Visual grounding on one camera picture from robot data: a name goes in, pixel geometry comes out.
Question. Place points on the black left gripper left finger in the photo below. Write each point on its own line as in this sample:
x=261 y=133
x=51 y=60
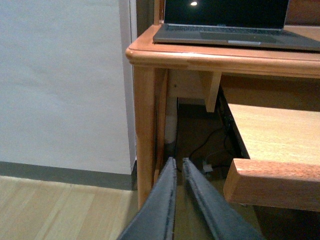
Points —
x=155 y=220

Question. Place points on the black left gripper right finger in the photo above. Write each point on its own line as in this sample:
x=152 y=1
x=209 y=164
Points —
x=223 y=221

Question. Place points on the grey power strip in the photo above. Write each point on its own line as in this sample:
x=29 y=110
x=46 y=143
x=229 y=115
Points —
x=207 y=168

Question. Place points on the wooden pull-out keyboard tray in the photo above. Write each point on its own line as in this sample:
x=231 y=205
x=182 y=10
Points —
x=279 y=132

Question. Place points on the wooden desk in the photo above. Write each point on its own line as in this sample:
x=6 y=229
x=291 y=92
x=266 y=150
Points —
x=199 y=71

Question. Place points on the grey laptop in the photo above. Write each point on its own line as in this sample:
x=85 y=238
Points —
x=237 y=23

